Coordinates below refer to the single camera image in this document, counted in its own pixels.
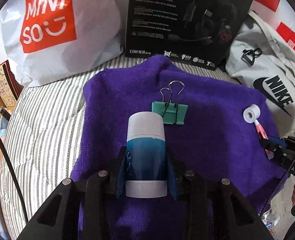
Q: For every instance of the white tape roll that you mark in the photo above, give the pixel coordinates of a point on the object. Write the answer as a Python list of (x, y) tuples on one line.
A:
[(251, 113)]

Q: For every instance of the small red paper bag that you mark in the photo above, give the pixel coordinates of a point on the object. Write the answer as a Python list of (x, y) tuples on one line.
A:
[(287, 34)]

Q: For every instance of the clear candy bottle watermelon label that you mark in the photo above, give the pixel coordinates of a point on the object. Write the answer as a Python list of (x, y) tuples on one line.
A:
[(270, 219)]

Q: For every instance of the patterned book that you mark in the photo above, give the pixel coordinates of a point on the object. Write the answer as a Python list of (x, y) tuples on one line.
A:
[(10, 89)]

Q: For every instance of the black Hecate headset box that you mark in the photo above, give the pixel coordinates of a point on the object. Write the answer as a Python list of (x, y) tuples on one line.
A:
[(197, 32)]

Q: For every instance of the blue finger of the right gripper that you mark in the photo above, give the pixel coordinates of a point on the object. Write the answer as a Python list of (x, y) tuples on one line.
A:
[(273, 145)]

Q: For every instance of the white Miniso shopping bag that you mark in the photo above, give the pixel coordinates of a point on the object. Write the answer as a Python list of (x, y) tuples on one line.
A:
[(49, 40)]

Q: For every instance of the pink white pen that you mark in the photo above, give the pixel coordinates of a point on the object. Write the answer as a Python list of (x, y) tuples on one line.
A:
[(262, 134)]

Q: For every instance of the purple towel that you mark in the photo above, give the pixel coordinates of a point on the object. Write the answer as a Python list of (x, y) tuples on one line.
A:
[(214, 140)]

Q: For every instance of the blue white cylinder bottle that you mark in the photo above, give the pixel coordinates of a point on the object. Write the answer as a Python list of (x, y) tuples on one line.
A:
[(146, 156)]

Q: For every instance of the green binder clip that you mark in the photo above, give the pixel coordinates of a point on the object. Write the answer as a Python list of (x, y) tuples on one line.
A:
[(171, 113)]

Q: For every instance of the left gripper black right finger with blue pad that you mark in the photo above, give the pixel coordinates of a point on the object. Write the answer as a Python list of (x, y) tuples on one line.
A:
[(214, 209)]

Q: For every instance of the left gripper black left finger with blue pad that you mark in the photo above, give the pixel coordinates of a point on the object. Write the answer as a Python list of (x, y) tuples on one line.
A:
[(58, 217)]

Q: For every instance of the grey Nike bag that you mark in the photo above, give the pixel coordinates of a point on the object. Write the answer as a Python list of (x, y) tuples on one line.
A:
[(260, 58)]

